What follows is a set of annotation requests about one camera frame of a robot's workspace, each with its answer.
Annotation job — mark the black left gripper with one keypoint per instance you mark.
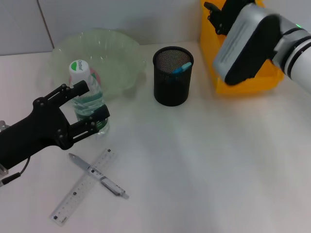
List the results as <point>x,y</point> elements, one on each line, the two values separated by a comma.
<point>36,131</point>

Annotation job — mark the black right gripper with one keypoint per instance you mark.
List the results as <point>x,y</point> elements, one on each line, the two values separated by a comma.
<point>233,12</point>

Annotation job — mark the pink toy peach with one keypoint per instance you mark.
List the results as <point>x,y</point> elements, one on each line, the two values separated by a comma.
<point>96,74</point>

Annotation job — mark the clear water bottle green label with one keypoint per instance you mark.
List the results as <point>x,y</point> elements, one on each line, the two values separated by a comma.
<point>77,70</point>

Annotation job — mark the grey pen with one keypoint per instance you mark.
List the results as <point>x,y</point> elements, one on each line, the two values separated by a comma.
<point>80,161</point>

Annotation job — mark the blue scissors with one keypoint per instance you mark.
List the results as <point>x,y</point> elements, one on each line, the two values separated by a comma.
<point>181,68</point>

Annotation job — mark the transparent plastic ruler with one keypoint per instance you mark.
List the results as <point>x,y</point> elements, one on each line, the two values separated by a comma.
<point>73,194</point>

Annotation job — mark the black mesh pen holder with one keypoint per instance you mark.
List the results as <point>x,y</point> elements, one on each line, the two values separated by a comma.
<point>170,92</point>

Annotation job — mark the yellow plastic bin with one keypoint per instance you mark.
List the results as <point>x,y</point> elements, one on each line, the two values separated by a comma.
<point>209,43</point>

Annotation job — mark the green translucent plastic bowl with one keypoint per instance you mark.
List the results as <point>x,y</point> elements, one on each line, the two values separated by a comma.
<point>116,55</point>

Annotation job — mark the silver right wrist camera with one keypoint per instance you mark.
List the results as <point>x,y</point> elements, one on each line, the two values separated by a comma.
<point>245,46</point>

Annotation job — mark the silver left gripper connector post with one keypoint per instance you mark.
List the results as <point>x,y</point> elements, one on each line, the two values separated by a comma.
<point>3,126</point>

